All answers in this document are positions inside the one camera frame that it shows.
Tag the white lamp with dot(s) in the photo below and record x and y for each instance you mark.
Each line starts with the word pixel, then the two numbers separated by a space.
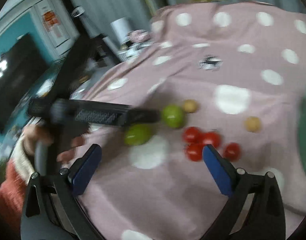
pixel 121 28

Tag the person's left hand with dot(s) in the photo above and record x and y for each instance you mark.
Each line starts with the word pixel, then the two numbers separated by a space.
pixel 36 133

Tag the green fruit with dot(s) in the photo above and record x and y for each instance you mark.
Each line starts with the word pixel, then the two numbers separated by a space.
pixel 173 116
pixel 138 134

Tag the pink polka dot cloth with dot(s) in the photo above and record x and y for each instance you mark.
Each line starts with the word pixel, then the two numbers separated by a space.
pixel 236 61

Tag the pink crumpled cloth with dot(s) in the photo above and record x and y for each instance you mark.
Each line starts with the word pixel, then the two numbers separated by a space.
pixel 139 36

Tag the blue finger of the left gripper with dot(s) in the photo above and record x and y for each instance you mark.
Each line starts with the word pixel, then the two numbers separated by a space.
pixel 139 116

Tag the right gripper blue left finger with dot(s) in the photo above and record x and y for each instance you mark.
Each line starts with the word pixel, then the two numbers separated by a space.
pixel 82 170

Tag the black television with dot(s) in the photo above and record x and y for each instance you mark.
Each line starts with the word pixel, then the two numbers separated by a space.
pixel 25 65

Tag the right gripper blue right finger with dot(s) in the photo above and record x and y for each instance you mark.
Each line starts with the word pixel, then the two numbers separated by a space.
pixel 222 171

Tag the small tan longan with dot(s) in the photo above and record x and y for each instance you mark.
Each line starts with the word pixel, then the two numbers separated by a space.
pixel 190 106

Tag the red tomato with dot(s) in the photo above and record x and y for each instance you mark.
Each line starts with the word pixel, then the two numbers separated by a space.
pixel 191 135
pixel 211 138
pixel 232 152
pixel 194 152

